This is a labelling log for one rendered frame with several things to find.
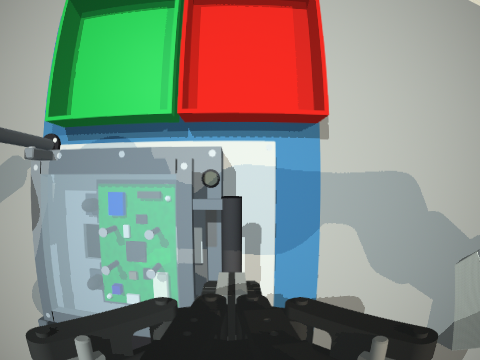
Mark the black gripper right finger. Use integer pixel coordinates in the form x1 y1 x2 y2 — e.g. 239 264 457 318
231 272 438 360

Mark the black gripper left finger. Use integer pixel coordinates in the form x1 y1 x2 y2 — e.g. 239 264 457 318
26 272 232 360

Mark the red bin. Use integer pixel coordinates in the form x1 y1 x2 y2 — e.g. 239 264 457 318
178 0 329 123

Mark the green bin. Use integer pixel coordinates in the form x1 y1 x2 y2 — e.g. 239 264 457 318
45 0 184 127

